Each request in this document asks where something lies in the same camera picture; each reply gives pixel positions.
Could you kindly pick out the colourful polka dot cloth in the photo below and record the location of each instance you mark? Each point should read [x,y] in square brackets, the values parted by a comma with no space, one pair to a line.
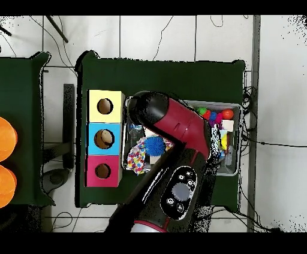
[137,159]

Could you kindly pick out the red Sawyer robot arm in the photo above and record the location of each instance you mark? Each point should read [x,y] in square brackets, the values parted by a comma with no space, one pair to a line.
[172,120]

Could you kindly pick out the wooden box with three holes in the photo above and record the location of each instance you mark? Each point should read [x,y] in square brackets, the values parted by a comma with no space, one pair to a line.
[118,153]

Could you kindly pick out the clear mesh bin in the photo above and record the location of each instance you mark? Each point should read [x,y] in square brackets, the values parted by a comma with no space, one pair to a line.
[232,165]

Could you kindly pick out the blue spiky ball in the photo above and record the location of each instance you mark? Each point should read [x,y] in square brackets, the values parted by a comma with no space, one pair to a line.
[155,145]

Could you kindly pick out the dark green table cloth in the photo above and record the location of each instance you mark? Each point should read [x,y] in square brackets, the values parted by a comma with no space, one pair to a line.
[158,76]

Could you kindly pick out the plain wooden block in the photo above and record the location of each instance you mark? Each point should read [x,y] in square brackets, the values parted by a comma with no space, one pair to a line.
[228,125]

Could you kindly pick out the small orange ball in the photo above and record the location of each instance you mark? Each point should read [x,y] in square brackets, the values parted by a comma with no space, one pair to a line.
[228,114]

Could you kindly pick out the black upright panel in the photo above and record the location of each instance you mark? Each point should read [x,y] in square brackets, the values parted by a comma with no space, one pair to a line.
[69,124]

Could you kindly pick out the grey floor stand base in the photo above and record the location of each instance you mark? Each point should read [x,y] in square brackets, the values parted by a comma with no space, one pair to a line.
[56,179]

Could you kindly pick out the dark green covered side table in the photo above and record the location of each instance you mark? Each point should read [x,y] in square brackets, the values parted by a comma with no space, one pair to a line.
[24,96]

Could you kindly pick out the black rod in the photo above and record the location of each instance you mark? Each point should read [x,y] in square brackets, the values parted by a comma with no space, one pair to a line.
[5,30]
[56,29]

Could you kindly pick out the orange round bowl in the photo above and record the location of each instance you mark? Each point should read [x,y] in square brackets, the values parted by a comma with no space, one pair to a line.
[5,187]
[5,139]

